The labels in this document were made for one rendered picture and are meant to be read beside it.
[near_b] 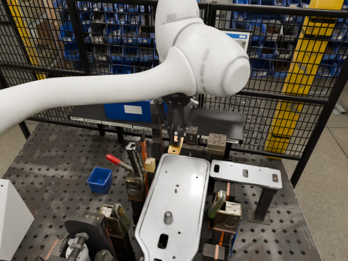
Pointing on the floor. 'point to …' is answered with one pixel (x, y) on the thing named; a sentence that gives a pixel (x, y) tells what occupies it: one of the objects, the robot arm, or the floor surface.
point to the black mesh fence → (331, 100)
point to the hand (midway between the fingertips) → (175, 135)
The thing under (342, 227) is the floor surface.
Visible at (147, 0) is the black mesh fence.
